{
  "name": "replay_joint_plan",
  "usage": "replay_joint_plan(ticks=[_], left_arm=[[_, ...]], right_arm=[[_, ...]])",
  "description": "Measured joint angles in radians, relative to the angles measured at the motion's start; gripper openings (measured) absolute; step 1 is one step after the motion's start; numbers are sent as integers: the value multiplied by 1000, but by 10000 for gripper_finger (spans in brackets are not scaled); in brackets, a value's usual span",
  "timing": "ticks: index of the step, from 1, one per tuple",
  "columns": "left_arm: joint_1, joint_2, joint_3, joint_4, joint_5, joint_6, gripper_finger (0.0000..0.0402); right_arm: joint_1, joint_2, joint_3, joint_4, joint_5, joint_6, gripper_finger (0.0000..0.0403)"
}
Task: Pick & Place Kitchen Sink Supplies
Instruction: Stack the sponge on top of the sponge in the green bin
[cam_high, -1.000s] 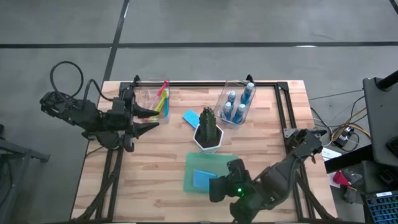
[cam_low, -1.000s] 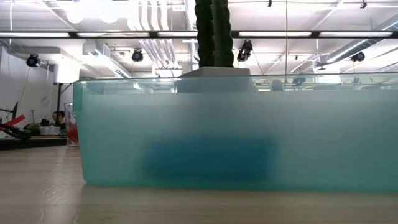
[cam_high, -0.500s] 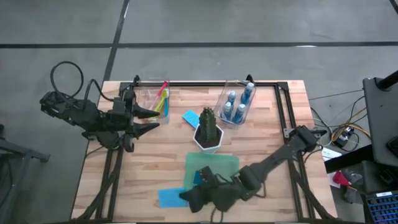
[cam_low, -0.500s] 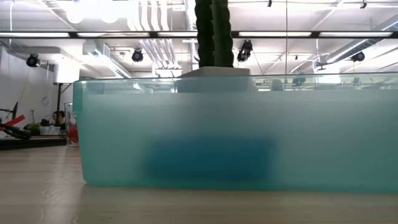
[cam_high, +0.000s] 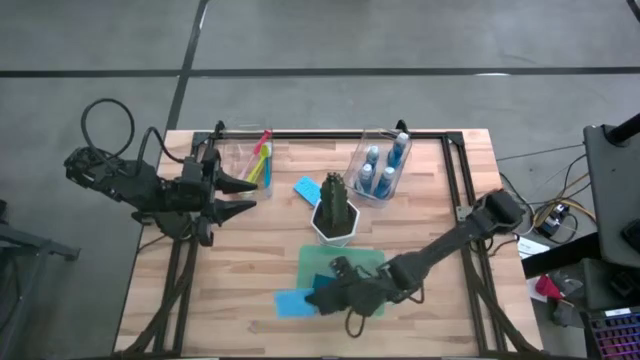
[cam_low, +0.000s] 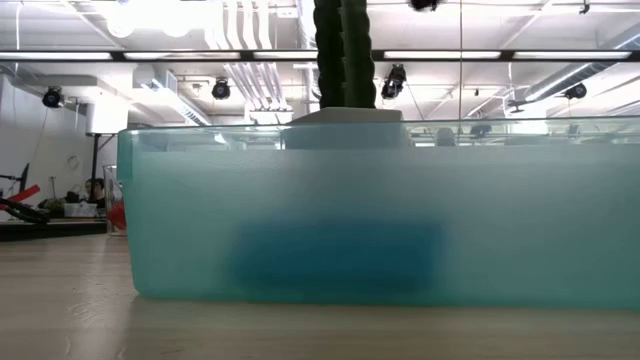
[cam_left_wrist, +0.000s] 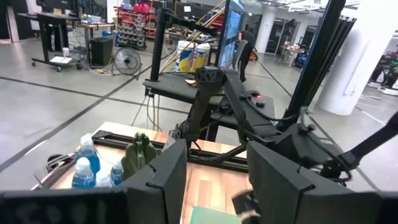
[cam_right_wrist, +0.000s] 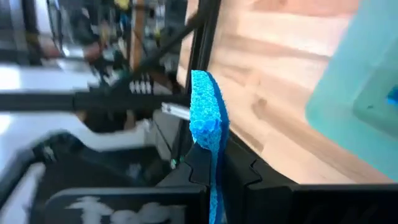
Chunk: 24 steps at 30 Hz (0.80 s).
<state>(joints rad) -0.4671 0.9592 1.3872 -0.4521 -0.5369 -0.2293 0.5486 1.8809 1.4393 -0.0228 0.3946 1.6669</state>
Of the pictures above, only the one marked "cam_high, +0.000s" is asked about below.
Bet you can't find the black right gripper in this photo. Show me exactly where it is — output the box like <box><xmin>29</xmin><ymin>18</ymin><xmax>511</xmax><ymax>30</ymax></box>
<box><xmin>304</xmin><ymin>255</ymin><xmax>401</xmax><ymax>316</ymax></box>

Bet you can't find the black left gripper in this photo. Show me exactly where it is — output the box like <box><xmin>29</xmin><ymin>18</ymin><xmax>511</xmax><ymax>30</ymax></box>
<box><xmin>172</xmin><ymin>148</ymin><xmax>260</xmax><ymax>247</ymax></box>

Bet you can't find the dark blue sponge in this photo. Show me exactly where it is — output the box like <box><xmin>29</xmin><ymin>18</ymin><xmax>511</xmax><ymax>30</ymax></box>
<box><xmin>312</xmin><ymin>273</ymin><xmax>337</xmax><ymax>292</ymax></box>

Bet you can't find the yellow-green dish brush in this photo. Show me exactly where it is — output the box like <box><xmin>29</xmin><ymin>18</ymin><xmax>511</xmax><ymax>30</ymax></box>
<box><xmin>246</xmin><ymin>159</ymin><xmax>266</xmax><ymax>185</ymax></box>

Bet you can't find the light blue sponge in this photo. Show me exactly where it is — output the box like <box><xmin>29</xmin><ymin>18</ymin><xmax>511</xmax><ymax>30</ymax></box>
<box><xmin>292</xmin><ymin>175</ymin><xmax>322</xmax><ymax>208</ymax></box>
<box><xmin>273</xmin><ymin>288</ymin><xmax>320</xmax><ymax>320</ymax></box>

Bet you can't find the yellow-green round-head brush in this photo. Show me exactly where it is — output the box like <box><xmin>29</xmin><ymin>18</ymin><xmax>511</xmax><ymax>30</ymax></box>
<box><xmin>252</xmin><ymin>143</ymin><xmax>274</xmax><ymax>176</ymax></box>

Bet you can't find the red dish brush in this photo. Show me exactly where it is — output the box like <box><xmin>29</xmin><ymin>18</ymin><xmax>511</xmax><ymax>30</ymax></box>
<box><xmin>238</xmin><ymin>128</ymin><xmax>274</xmax><ymax>181</ymax></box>

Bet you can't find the clear plastic bin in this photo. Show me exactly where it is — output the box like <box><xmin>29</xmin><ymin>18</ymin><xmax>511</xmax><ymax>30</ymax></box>
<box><xmin>214</xmin><ymin>128</ymin><xmax>276</xmax><ymax>201</ymax></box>
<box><xmin>344</xmin><ymin>127</ymin><xmax>414</xmax><ymax>209</ymax></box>

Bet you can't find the green translucent plastic bin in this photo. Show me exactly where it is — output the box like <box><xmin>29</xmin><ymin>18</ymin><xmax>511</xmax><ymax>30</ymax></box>
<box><xmin>296</xmin><ymin>244</ymin><xmax>387</xmax><ymax>319</ymax></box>

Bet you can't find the green cactus plant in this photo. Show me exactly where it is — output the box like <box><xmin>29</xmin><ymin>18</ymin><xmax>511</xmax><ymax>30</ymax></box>
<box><xmin>319</xmin><ymin>172</ymin><xmax>351</xmax><ymax>236</ymax></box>

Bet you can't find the grey metal stand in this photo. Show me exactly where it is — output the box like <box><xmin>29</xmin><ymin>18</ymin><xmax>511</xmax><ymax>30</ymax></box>
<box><xmin>0</xmin><ymin>199</ymin><xmax>81</xmax><ymax>360</ymax></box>

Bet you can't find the white paper sheet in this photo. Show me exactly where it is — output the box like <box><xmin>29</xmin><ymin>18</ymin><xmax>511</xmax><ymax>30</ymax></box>
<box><xmin>517</xmin><ymin>235</ymin><xmax>551</xmax><ymax>259</ymax></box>

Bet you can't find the red cone-shaped object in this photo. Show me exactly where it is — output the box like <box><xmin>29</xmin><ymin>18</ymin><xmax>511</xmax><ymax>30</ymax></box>
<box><xmin>534</xmin><ymin>273</ymin><xmax>564</xmax><ymax>301</ymax></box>

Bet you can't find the black electronics box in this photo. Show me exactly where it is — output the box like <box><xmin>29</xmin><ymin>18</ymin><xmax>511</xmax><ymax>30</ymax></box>
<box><xmin>537</xmin><ymin>202</ymin><xmax>571</xmax><ymax>239</ymax></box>

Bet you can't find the grey crumpled cloth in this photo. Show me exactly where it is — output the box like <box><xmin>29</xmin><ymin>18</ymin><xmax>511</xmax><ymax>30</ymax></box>
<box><xmin>552</xmin><ymin>277</ymin><xmax>584</xmax><ymax>326</ymax></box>

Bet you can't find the backlit laptop keyboard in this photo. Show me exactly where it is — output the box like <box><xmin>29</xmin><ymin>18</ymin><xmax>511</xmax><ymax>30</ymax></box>
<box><xmin>582</xmin><ymin>307</ymin><xmax>640</xmax><ymax>360</ymax></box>

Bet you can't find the grey equipment cabinet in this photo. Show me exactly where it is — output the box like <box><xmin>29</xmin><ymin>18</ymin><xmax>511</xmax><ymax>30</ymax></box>
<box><xmin>582</xmin><ymin>122</ymin><xmax>640</xmax><ymax>271</ymax></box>

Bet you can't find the black diagonal pole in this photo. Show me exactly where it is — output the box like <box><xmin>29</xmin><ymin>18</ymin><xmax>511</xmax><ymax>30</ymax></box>
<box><xmin>604</xmin><ymin>113</ymin><xmax>640</xmax><ymax>146</ymax></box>

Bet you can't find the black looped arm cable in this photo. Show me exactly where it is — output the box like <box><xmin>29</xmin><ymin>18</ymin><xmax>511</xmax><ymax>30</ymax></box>
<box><xmin>80</xmin><ymin>98</ymin><xmax>137</xmax><ymax>164</ymax></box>
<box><xmin>343</xmin><ymin>308</ymin><xmax>367</xmax><ymax>339</ymax></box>
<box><xmin>135</xmin><ymin>126</ymin><xmax>184</xmax><ymax>165</ymax></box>

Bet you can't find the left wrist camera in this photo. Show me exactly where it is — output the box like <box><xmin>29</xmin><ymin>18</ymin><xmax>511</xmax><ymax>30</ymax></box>
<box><xmin>180</xmin><ymin>156</ymin><xmax>204</xmax><ymax>182</ymax></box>

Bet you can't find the black aluminium table frame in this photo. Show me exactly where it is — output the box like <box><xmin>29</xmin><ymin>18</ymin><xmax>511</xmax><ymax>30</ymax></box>
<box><xmin>117</xmin><ymin>119</ymin><xmax>545</xmax><ymax>359</ymax></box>

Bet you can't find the yellow cable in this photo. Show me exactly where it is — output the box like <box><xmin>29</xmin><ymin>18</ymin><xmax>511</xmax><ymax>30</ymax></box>
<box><xmin>532</xmin><ymin>197</ymin><xmax>597</xmax><ymax>226</ymax></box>

